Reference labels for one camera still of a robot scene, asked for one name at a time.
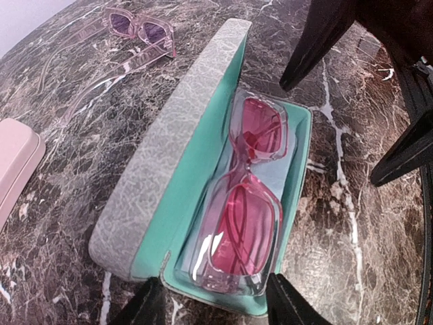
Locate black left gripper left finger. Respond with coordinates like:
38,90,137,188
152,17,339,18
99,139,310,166
110,277,166,325

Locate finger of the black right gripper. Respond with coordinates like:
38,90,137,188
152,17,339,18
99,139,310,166
370,111,432,187

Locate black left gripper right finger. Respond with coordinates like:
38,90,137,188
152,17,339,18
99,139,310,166
265,273,331,325

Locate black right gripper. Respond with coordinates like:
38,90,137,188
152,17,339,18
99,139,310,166
279,0,432,91

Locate clear pink sunglasses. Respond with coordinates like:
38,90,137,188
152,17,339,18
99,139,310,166
180,89,289,296

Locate light blue cleaning cloth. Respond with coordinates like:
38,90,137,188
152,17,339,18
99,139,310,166
175,102,297,276

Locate grey case teal lining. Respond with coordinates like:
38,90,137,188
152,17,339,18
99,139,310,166
88,18,314,318

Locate pink glasses case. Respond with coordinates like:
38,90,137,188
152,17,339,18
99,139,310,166
1,118,46,227

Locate clear purple lens sunglasses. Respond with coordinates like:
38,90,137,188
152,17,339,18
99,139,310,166
37,6,179,128

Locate black front table rail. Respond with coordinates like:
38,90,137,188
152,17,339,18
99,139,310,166
402,64,433,325

